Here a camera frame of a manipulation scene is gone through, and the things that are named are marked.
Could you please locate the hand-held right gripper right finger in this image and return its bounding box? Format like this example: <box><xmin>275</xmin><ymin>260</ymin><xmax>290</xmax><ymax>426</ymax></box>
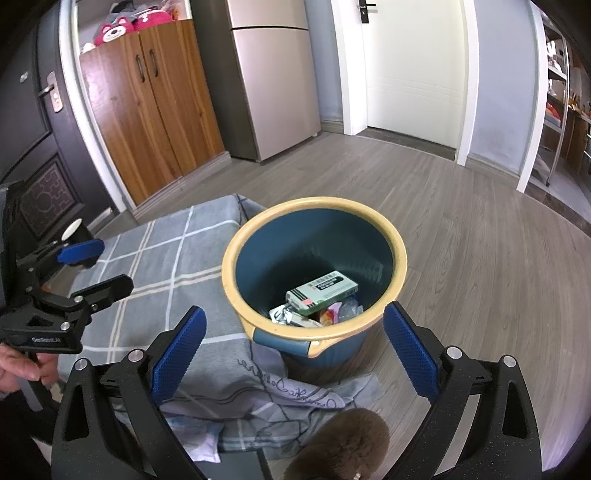
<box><xmin>383</xmin><ymin>301</ymin><xmax>542</xmax><ymax>480</ymax></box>

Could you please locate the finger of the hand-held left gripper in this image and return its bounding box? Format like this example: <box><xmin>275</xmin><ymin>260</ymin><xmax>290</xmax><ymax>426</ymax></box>
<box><xmin>16</xmin><ymin>239</ymin><xmax>106</xmax><ymax>278</ymax></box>
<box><xmin>25</xmin><ymin>274</ymin><xmax>135</xmax><ymax>320</ymax></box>

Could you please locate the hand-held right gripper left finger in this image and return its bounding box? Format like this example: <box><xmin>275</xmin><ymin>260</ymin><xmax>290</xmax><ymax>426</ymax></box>
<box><xmin>51</xmin><ymin>305</ymin><xmax>208</xmax><ymax>480</ymax></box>

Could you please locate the clear plastic wrap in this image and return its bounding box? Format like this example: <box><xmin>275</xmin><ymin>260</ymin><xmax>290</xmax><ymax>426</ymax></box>
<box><xmin>337</xmin><ymin>296</ymin><xmax>364</xmax><ymax>320</ymax></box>

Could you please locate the green and white box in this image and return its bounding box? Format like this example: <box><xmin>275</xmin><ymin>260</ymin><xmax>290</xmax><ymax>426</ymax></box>
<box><xmin>285</xmin><ymin>270</ymin><xmax>360</xmax><ymax>317</ymax></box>

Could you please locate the silver foil wrapper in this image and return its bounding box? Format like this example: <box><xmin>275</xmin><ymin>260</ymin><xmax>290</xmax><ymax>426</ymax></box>
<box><xmin>269</xmin><ymin>302</ymin><xmax>324</xmax><ymax>329</ymax></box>

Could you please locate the blue bin with yellow rim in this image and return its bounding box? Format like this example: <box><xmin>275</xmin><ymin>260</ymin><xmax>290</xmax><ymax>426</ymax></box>
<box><xmin>222</xmin><ymin>196</ymin><xmax>409</xmax><ymax>370</ymax></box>

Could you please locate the person's left hand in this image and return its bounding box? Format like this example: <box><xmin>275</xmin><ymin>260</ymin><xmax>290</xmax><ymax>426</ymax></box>
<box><xmin>0</xmin><ymin>344</ymin><xmax>59</xmax><ymax>394</ymax></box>

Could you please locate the grey checked blanket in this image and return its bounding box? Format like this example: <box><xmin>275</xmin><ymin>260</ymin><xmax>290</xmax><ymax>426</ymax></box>
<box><xmin>60</xmin><ymin>194</ymin><xmax>387</xmax><ymax>462</ymax></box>

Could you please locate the light blue printed cloth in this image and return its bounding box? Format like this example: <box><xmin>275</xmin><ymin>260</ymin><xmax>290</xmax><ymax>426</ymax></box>
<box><xmin>164</xmin><ymin>397</ymin><xmax>223</xmax><ymax>463</ymax></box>

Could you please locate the brown furry slipper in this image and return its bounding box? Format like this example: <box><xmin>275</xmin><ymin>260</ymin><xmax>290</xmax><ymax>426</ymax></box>
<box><xmin>283</xmin><ymin>407</ymin><xmax>391</xmax><ymax>480</ymax></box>

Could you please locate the dark entrance door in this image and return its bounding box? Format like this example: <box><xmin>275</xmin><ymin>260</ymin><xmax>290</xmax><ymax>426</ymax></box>
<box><xmin>0</xmin><ymin>9</ymin><xmax>117</xmax><ymax>232</ymax></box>

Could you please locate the wooden cabinet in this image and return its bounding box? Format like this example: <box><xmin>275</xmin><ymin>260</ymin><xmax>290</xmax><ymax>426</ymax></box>
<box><xmin>78</xmin><ymin>18</ymin><xmax>227</xmax><ymax>209</ymax></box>

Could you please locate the pink plush toy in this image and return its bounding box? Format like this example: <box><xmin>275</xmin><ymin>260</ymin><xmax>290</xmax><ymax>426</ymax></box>
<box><xmin>95</xmin><ymin>14</ymin><xmax>137</xmax><ymax>48</ymax></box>
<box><xmin>134</xmin><ymin>2</ymin><xmax>177</xmax><ymax>34</ymax></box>

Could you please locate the refrigerator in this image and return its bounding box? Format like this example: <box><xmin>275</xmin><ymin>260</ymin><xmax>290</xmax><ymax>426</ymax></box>
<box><xmin>191</xmin><ymin>0</ymin><xmax>323</xmax><ymax>163</ymax></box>

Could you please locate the white shelf rack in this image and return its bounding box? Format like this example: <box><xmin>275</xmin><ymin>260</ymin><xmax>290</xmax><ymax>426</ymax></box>
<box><xmin>529</xmin><ymin>14</ymin><xmax>591</xmax><ymax>188</ymax></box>

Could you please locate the white door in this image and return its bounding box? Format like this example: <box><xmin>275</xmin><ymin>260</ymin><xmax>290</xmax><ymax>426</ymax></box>
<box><xmin>330</xmin><ymin>0</ymin><xmax>479</xmax><ymax>165</ymax></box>

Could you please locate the silver door lock handle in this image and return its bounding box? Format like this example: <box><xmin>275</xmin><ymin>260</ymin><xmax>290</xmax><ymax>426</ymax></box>
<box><xmin>37</xmin><ymin>71</ymin><xmax>65</xmax><ymax>113</ymax></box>

